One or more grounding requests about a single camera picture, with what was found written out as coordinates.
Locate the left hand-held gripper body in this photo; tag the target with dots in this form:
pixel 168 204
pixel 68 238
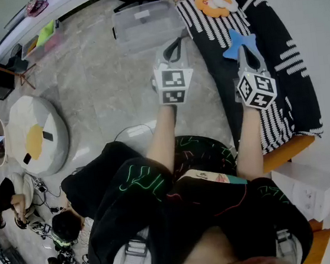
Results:
pixel 173 79

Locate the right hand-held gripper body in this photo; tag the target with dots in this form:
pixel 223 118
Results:
pixel 256 87

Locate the blue star cushion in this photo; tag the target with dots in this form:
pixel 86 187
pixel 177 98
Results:
pixel 237 41

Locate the clear plastic storage box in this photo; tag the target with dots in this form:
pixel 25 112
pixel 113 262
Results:
pixel 149 25

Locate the orange flower cushion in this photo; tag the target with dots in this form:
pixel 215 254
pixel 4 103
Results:
pixel 208 8

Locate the person's left forearm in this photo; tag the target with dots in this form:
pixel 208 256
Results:
pixel 161 140

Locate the person's right forearm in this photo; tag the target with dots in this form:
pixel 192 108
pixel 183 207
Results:
pixel 250 144

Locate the white cardboard box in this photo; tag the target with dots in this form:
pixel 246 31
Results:
pixel 306 188

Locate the black and white patterned blanket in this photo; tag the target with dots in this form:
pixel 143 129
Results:
pixel 270 40

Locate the orange sofa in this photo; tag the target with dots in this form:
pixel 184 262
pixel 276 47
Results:
pixel 289 150

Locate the pink plush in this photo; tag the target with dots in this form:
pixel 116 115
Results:
pixel 54 42

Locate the green star plush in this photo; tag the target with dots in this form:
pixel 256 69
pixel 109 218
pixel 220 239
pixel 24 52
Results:
pixel 45 32

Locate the person's black printed shirt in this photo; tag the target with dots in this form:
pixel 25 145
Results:
pixel 124 193

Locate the clear plastic bin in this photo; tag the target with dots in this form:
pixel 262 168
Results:
pixel 30 47

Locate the pink transparent container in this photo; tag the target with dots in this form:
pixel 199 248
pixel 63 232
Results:
pixel 37 7

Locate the black phone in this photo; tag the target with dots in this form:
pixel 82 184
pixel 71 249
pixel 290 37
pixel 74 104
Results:
pixel 27 158
pixel 47 136

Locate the round fried egg pouf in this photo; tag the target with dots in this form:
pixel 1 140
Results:
pixel 32 123

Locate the black top wooden table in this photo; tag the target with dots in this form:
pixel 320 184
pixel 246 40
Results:
pixel 5 70

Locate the orange upholstered stool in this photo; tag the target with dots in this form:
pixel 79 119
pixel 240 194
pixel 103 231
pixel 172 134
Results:
pixel 319 244

